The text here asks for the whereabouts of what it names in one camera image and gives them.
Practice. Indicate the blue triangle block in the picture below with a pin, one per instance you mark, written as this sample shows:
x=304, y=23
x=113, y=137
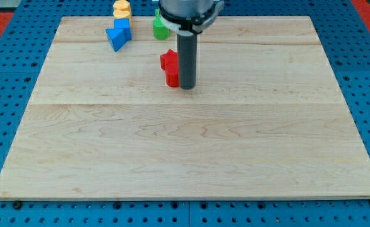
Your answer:
x=116, y=38

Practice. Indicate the light wooden board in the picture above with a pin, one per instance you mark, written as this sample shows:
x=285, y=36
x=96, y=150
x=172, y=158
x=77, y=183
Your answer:
x=266, y=120

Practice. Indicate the green circle block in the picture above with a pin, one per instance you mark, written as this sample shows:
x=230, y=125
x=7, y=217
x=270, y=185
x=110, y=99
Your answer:
x=160, y=32

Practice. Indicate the red star block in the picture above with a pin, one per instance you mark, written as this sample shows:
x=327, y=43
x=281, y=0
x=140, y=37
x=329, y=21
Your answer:
x=170, y=57

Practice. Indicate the yellow hexagon block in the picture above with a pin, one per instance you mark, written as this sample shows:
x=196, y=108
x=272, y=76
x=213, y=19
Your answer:
x=122, y=5

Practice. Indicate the blue cube block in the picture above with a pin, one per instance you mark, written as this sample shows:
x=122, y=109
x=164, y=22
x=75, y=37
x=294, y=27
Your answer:
x=124, y=24

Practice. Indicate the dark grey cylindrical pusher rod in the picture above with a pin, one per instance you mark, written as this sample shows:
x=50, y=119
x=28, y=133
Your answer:
x=187, y=57

